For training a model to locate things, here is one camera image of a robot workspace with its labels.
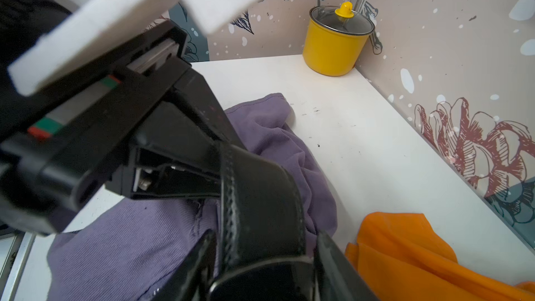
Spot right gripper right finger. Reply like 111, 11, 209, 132
314, 231, 379, 301

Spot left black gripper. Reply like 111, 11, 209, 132
1, 21, 245, 234

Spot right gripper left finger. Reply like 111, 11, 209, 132
153, 230, 217, 301

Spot lavender purple trousers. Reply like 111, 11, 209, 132
47, 93, 338, 300

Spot black leather belt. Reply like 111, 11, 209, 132
208, 144, 314, 300

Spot orange trousers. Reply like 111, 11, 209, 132
345, 213, 534, 300

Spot yellow pot with lid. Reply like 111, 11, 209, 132
302, 1, 375, 77

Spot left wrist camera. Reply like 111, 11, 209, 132
8, 0, 258, 96

